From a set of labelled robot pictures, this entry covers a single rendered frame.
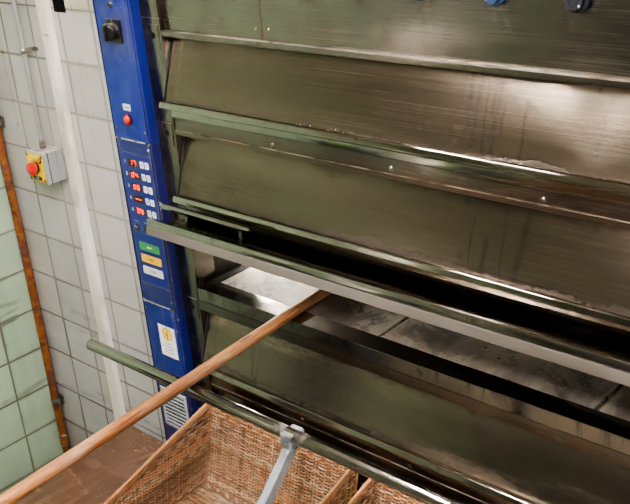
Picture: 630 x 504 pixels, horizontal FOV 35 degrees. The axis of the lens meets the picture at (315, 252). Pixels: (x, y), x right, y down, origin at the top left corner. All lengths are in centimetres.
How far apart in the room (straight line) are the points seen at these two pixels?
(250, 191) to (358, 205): 35
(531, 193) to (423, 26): 40
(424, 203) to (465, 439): 57
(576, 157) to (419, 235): 44
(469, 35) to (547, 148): 27
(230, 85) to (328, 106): 32
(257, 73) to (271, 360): 80
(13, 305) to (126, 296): 58
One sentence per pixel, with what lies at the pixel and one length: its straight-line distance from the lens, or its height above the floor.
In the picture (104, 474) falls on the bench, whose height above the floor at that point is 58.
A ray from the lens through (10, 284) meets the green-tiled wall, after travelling 354.
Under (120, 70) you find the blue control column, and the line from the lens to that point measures 271.
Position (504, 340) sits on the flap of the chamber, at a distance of 195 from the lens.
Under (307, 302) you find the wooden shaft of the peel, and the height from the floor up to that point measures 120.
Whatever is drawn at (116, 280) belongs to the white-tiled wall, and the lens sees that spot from 313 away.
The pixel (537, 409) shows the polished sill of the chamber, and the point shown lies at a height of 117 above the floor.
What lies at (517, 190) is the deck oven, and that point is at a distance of 199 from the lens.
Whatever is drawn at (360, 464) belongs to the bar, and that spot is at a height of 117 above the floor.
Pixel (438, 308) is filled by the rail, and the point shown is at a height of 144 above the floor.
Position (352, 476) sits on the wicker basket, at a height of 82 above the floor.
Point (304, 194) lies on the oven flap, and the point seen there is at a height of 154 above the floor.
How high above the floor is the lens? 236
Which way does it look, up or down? 24 degrees down
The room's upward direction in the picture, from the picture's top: 5 degrees counter-clockwise
